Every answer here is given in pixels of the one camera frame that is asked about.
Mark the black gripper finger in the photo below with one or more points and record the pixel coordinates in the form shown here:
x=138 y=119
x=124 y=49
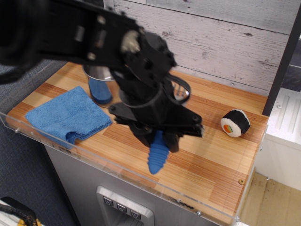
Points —
x=172 y=140
x=143 y=133

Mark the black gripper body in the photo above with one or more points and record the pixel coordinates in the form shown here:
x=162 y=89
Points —
x=161 y=112

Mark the blue handled metal fork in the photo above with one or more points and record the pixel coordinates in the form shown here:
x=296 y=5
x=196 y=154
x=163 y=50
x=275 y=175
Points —
x=158 y=149

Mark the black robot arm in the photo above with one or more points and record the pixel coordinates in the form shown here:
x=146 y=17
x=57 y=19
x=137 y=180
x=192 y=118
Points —
x=81 y=32

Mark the stainless steel pot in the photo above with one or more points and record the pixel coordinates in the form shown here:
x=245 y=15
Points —
x=103 y=88

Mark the clear acrylic table guard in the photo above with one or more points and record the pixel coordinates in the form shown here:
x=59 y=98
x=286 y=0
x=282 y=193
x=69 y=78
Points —
x=208 y=176

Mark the plush sushi roll toy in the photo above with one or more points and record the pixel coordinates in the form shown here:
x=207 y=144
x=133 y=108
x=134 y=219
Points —
x=235 y=123

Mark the blue folded cloth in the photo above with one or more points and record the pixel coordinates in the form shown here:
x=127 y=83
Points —
x=68 y=117

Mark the grey cabinet with button panel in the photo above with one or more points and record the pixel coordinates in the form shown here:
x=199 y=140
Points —
x=102 y=199

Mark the white plastic side surface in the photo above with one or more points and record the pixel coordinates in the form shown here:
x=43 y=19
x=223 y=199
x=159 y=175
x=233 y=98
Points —
x=279 y=156

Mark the yellow object at corner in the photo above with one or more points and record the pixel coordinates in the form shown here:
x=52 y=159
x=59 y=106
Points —
x=29 y=222

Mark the black vertical post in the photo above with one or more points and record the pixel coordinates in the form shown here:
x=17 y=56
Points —
x=284 y=63

